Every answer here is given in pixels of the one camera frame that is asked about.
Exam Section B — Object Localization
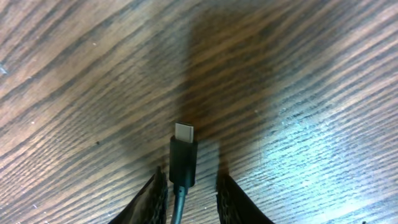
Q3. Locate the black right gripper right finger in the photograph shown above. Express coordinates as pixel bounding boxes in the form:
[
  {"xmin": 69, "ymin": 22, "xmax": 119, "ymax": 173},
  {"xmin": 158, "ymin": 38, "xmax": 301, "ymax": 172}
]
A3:
[{"xmin": 216, "ymin": 174, "xmax": 274, "ymax": 224}]

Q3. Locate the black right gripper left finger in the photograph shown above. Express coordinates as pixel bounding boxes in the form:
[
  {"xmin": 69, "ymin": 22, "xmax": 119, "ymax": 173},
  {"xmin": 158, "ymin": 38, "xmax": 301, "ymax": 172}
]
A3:
[{"xmin": 109, "ymin": 166, "xmax": 168, "ymax": 224}]

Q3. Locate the black USB charging cable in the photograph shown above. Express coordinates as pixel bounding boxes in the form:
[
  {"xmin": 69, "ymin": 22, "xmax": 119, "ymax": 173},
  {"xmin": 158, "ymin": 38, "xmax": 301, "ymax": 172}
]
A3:
[{"xmin": 169, "ymin": 122, "xmax": 199, "ymax": 224}]

